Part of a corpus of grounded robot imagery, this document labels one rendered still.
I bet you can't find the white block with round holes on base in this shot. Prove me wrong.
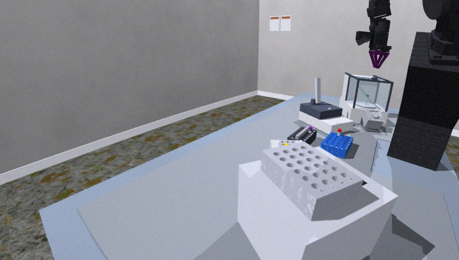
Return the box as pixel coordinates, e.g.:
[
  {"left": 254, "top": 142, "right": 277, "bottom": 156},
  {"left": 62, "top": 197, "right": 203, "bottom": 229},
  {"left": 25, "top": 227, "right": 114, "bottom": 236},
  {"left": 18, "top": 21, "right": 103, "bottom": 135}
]
[{"left": 238, "top": 141, "right": 398, "bottom": 260}]

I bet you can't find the blue tube rack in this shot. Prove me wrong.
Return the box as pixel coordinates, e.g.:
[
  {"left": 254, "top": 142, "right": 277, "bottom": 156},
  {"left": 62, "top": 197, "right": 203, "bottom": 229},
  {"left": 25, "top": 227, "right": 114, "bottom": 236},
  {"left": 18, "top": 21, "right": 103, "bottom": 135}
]
[{"left": 320, "top": 132, "right": 353, "bottom": 159}]

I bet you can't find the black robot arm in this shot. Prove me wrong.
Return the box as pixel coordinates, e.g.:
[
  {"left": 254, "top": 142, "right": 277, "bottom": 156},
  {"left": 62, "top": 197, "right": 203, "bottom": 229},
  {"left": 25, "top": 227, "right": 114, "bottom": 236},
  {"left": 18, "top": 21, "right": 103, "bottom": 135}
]
[{"left": 356, "top": 0, "right": 459, "bottom": 66}]

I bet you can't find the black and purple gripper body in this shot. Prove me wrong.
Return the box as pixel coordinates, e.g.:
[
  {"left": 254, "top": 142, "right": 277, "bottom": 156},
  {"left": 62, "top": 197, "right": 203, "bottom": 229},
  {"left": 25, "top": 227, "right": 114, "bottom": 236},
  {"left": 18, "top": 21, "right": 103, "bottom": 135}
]
[{"left": 369, "top": 32, "right": 392, "bottom": 52}]

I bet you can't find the white block with grey holes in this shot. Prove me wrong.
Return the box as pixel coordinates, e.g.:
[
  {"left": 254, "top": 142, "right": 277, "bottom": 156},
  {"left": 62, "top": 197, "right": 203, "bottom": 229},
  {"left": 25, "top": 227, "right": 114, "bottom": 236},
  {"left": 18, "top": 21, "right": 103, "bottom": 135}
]
[{"left": 270, "top": 140, "right": 302, "bottom": 148}]

